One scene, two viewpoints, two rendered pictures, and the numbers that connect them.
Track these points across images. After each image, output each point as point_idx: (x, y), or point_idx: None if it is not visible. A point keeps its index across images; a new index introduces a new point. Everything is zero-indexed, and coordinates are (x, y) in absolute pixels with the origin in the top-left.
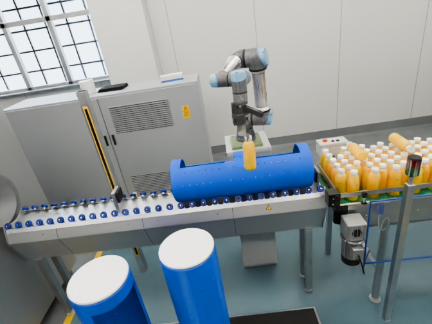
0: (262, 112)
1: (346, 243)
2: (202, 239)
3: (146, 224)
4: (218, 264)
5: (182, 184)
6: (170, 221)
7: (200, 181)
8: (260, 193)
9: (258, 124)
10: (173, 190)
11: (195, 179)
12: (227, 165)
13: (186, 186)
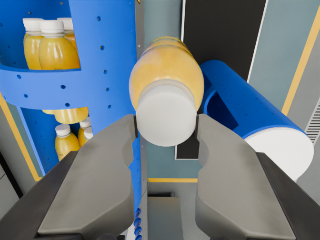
0: None
1: None
2: (265, 144)
3: (145, 188)
4: (258, 105)
5: (136, 195)
6: (144, 164)
7: (135, 167)
8: None
9: None
10: (140, 199)
11: (132, 179)
12: (104, 122)
13: (138, 184)
